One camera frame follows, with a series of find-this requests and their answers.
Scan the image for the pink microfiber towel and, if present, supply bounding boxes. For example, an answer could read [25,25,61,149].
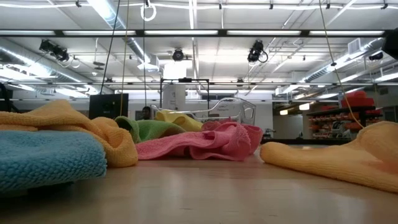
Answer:
[201,117,233,131]
[136,121,264,162]

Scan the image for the yellow microfiber towel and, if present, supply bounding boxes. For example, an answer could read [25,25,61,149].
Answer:
[154,109,204,132]

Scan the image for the orange microfiber towel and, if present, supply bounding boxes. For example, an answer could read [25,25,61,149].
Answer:
[0,99,139,168]
[259,120,398,194]

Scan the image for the green microfiber towel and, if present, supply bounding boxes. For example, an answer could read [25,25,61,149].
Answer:
[114,115,187,144]

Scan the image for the blue microfiber towel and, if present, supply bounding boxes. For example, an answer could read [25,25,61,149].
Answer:
[0,129,108,191]

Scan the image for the white machine cabinet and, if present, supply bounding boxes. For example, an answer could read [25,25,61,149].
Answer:
[162,83,187,110]

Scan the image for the clear plastic bin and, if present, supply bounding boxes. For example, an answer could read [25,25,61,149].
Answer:
[150,97,257,126]

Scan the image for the black monitor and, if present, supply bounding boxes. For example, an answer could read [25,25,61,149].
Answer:
[89,92,129,120]

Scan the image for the black shelving with orange bins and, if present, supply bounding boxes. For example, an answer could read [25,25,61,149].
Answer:
[306,105,384,140]

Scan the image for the red storage bins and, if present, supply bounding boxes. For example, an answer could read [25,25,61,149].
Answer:
[340,90,376,108]

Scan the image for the black gantry frame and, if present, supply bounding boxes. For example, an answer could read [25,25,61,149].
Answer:
[160,77,210,110]

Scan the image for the black hanging cable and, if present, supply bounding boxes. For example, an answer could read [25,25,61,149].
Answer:
[99,0,121,96]

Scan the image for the white hanging cable loop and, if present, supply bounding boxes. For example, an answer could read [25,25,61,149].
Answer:
[139,0,157,22]

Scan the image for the black aluminium table frame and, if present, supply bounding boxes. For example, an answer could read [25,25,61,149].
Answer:
[261,138,354,146]

